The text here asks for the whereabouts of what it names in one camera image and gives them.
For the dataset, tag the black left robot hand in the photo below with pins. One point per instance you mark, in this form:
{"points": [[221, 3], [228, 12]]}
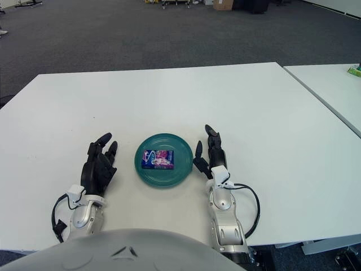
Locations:
{"points": [[96, 172]]}

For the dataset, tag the brown cardboard box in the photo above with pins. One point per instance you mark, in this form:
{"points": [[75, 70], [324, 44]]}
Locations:
{"points": [[223, 4]]}

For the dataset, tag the black cabinet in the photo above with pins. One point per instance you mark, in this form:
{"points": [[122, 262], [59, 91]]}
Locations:
{"points": [[251, 6]]}

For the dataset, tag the blue gum pack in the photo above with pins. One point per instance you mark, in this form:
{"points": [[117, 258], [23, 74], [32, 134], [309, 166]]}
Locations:
{"points": [[158, 159]]}

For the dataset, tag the grey robot torso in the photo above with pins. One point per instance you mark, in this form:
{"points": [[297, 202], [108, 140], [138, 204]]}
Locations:
{"points": [[112, 254]]}

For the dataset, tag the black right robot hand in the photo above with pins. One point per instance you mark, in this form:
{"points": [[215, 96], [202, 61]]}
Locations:
{"points": [[216, 156]]}

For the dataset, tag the black wheeled stand base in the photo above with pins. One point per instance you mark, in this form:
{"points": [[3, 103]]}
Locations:
{"points": [[348, 258]]}

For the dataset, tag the green box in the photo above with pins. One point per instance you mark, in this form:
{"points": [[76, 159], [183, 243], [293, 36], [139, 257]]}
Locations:
{"points": [[354, 70]]}

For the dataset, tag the teal round plate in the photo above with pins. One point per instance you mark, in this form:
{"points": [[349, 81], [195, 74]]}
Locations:
{"points": [[163, 178]]}

